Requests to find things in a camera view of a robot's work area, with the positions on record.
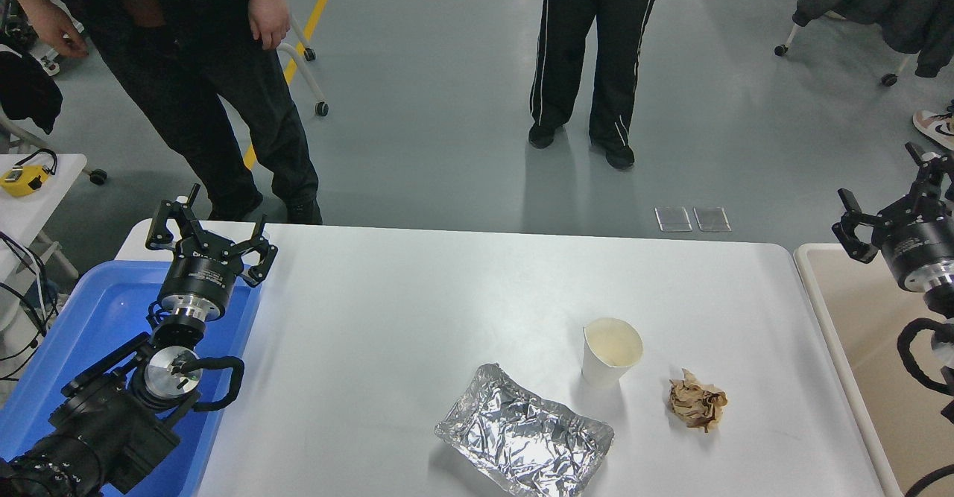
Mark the small white side table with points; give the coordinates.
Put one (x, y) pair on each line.
(45, 206)

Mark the white paper cup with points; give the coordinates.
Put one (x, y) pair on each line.
(607, 359)

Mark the person's right hand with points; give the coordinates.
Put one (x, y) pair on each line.
(58, 31)

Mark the white-framed caster chair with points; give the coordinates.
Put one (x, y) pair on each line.
(309, 72)

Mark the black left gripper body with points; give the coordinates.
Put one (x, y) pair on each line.
(200, 277)

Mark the crumpled foil tray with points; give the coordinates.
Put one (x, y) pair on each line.
(522, 430)

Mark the clear floor plate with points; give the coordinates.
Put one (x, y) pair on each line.
(674, 219)
(712, 219)

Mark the person in striped trousers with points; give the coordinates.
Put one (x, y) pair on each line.
(589, 35)

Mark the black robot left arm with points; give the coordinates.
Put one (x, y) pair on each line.
(112, 422)

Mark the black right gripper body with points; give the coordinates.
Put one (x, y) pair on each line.
(920, 247)

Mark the black garment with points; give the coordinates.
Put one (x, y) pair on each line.
(26, 87)

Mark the white chair under jacket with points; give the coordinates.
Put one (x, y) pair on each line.
(788, 37)

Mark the large pale bin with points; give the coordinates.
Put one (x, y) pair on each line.
(872, 348)

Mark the yellow handheld device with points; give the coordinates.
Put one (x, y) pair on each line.
(22, 180)

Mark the person in tan sneakers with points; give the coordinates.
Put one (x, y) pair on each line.
(937, 126)

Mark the blue plastic tray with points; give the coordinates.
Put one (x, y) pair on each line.
(97, 311)

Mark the person's left hand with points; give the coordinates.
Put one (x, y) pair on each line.
(268, 19)

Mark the person in plain black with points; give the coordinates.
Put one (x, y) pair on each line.
(194, 72)

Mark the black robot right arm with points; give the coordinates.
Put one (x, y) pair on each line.
(943, 303)

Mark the crumpled tan paper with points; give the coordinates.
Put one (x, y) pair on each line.
(697, 401)

